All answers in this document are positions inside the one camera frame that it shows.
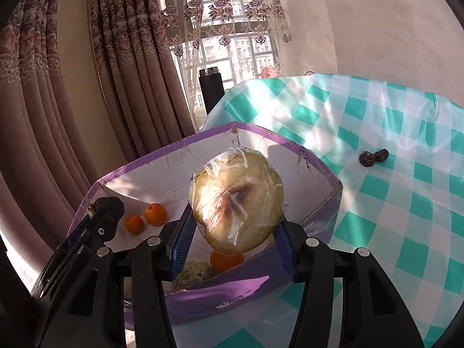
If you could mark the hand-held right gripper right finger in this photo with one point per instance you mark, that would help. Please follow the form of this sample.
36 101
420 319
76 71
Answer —
284 250

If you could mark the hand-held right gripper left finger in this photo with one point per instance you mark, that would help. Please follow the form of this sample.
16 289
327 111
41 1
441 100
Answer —
181 239

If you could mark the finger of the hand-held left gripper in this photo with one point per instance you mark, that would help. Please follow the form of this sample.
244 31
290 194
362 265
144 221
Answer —
110 214
78 234

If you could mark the dark water chestnut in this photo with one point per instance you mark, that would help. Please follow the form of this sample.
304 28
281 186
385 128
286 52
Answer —
381 156
91 208
367 159

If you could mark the small tangerine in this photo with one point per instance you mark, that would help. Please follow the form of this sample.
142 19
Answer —
156 214
134 224

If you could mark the yellow-green fruit half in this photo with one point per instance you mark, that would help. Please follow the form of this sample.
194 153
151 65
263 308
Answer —
194 275

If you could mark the large orange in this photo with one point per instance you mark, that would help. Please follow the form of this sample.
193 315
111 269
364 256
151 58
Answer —
226 261

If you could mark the purple cardboard box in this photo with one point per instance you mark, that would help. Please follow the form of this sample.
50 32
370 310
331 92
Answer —
152 174

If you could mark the green cabbage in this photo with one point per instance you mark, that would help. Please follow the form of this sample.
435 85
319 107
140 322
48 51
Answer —
235 203

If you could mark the brown patterned curtain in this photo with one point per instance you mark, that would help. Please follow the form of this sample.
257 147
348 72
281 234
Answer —
127 61

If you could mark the black insulated bottle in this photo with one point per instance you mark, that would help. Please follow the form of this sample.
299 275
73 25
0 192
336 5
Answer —
211 87

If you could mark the small pink fan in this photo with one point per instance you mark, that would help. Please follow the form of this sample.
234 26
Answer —
270 74

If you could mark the barred window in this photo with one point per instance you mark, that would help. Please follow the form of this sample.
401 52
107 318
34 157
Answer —
232 43

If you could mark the floral lace curtain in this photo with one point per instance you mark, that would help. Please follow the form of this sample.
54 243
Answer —
275 18

